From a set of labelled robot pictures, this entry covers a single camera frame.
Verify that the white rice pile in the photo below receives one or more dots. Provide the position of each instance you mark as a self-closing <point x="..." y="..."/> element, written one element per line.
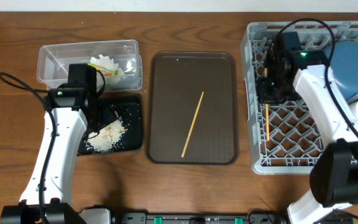
<point x="107" y="139"/>

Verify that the clear plastic waste bin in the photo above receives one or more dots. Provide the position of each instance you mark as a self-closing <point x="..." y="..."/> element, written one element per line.
<point x="54" y="62"/>

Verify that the wooden chopstick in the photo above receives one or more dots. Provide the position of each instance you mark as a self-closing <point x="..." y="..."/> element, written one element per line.
<point x="267" y="112"/>
<point x="192" y="125"/>

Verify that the dark blue plate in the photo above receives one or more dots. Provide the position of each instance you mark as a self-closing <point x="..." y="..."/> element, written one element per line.
<point x="344" y="64"/>

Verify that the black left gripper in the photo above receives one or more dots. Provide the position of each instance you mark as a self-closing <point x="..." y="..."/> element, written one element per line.
<point x="109" y="116"/>

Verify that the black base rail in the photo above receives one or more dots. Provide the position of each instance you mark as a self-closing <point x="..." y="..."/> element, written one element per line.
<point x="197" y="218"/>

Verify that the yellow snack wrapper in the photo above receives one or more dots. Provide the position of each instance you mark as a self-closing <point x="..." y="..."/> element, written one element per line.
<point x="104" y="71"/>

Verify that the white tissue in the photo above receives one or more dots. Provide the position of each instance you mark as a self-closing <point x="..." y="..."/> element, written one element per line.
<point x="108" y="63"/>

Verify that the grey dishwasher rack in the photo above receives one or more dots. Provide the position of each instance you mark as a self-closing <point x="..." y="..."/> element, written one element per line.
<point x="295" y="144"/>

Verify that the black waste tray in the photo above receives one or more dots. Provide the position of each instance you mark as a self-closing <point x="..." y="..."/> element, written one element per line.
<point x="128" y="110"/>

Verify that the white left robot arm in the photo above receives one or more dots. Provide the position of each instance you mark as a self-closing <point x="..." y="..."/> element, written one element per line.
<point x="73" y="110"/>

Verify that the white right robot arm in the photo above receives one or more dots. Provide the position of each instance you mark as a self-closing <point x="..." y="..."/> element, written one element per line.
<point x="334" y="178"/>

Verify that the brown serving tray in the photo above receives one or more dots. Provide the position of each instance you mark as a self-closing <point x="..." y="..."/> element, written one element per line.
<point x="176" y="82"/>

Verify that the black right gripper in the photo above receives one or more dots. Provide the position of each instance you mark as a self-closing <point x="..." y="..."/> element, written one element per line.
<point x="266" y="93"/>

